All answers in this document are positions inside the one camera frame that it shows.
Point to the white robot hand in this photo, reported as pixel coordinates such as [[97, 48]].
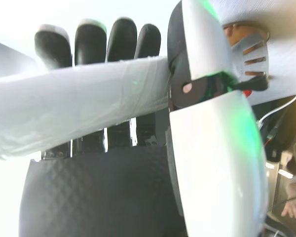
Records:
[[101, 197]]

